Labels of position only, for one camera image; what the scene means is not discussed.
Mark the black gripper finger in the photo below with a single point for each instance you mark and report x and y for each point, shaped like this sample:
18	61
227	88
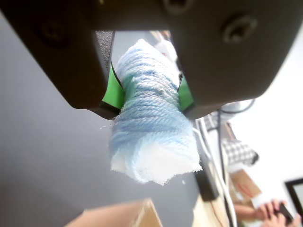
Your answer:
59	59
225	66

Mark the light blue yarn-wrapped block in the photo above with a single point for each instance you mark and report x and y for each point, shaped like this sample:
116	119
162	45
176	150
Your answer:
151	118

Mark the person bare forearm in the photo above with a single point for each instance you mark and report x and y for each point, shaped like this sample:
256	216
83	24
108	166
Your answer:
246	211

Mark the open brown cardboard box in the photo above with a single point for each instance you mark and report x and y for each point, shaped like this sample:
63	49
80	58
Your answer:
113	215

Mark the person bare hand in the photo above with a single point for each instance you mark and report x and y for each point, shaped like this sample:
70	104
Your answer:
279	222
270	209

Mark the white plastic bag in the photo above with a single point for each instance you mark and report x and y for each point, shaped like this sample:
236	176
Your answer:
165	47

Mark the checkered black white cloth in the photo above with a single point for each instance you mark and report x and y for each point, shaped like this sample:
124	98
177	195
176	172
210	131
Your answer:
239	151

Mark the dark grey table mat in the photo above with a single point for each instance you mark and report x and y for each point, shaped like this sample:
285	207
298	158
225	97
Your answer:
35	153

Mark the black power adapter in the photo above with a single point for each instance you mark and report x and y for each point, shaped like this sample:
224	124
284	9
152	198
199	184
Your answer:
207	184

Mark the small carton with red marks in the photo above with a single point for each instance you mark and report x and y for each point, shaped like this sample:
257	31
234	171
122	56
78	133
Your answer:
246	186

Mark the black framed screen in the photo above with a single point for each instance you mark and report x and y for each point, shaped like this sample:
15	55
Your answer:
296	194

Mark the dark handheld phone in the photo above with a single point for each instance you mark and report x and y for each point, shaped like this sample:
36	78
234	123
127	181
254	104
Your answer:
286	211

